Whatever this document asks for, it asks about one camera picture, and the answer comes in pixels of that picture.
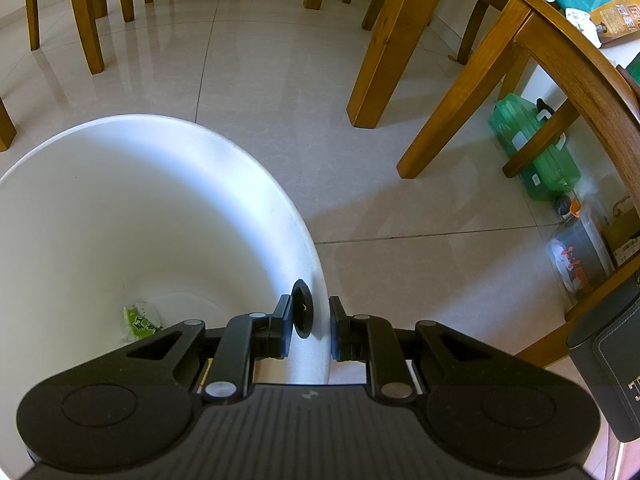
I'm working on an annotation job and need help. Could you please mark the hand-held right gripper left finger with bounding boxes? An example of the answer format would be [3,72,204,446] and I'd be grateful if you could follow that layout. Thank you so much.
[107,295,293,406]

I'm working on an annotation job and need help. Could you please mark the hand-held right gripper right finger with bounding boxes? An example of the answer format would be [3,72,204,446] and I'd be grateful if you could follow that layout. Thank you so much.
[328,295,506,406]

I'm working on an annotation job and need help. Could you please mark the black round cap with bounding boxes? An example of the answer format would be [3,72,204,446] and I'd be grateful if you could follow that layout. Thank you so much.
[291,279,316,341]

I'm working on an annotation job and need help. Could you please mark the white plastic bin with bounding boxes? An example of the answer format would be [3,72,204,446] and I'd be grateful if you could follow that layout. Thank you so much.
[0,115,332,480]

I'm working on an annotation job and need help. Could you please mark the green snack wrapper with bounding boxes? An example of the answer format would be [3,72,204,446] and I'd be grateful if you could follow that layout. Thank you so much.
[122,302,164,344]

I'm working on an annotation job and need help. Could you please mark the clear plastic container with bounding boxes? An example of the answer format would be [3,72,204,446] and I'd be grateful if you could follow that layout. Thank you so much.
[545,195,617,307]

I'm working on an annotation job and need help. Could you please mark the green plastic storage box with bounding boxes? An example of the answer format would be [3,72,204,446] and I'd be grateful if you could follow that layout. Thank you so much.
[489,92,582,203]

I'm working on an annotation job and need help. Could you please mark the black leather box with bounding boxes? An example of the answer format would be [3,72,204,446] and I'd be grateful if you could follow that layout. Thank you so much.
[565,267,640,444]

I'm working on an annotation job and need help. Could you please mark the wooden table leg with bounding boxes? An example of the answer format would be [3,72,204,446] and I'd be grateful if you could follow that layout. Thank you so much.
[347,0,640,128]

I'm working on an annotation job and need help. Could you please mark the cardboard box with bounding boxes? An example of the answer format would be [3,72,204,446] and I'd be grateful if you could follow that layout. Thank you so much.
[602,200,640,272]

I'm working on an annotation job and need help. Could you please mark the wooden chair with curved back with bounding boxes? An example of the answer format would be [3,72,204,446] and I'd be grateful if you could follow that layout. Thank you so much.
[397,0,640,368]

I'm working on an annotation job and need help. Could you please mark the white crumpled tissue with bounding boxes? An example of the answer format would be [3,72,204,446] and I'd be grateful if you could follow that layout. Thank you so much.
[565,7,607,50]

